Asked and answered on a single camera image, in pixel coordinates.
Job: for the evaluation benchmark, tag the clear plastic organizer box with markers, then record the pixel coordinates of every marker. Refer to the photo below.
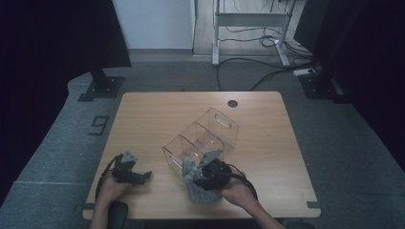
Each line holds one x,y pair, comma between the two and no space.
216,130

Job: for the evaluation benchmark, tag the black stand with base plate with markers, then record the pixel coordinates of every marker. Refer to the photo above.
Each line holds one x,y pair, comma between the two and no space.
321,87
103,87

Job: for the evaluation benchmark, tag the grey fluffy cloth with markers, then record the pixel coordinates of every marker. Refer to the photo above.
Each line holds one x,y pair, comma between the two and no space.
203,195

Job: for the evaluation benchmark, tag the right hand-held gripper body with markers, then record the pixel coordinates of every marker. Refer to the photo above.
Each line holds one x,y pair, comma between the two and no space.
215,175

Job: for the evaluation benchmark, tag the dark curtain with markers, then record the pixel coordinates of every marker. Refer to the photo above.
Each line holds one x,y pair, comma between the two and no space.
47,47
366,47

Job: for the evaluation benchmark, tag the person's dark clothed leg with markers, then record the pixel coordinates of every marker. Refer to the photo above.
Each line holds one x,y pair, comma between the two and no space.
118,216

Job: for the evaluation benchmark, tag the white desk frame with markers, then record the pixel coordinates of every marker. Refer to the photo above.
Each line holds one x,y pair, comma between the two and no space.
251,19

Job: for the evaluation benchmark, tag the person's left hand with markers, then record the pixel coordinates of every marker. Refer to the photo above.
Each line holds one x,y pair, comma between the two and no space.
110,192

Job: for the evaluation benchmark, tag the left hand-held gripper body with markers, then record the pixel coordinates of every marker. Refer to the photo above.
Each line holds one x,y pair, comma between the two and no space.
125,170

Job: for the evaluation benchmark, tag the black tape floor mark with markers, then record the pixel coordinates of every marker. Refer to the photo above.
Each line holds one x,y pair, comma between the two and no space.
101,120

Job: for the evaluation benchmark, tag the black round table grommet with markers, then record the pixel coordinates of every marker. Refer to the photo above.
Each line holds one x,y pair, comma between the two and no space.
232,103

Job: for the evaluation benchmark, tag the white power strip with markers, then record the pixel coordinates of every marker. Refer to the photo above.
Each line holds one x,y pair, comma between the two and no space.
304,72

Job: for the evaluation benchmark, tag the person's right hand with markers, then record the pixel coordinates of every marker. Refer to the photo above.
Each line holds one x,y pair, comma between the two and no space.
238,192

